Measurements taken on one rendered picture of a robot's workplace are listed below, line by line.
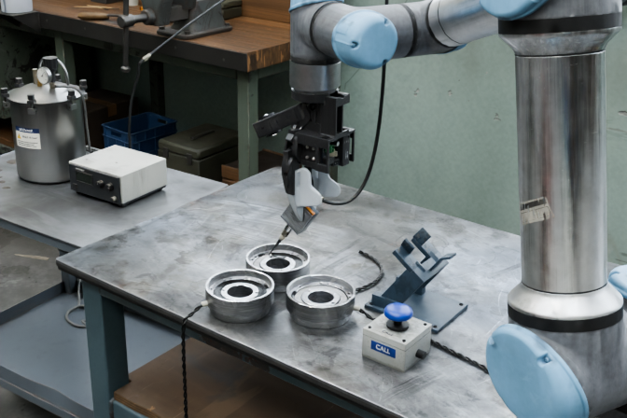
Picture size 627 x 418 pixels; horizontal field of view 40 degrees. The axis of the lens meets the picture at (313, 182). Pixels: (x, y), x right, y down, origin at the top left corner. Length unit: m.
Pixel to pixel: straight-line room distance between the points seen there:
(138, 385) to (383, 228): 0.53
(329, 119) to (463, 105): 1.71
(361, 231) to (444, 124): 1.44
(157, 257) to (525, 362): 0.79
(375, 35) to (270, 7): 2.08
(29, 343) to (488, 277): 1.38
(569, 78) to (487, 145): 2.11
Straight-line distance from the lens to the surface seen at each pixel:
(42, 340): 2.48
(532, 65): 0.86
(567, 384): 0.90
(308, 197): 1.33
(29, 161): 2.21
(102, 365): 1.62
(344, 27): 1.15
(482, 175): 3.00
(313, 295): 1.35
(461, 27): 1.16
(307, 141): 1.29
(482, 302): 1.41
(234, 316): 1.31
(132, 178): 2.04
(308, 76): 1.26
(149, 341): 2.42
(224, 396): 1.61
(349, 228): 1.63
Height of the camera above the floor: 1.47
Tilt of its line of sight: 21 degrees down
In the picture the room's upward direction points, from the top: 1 degrees clockwise
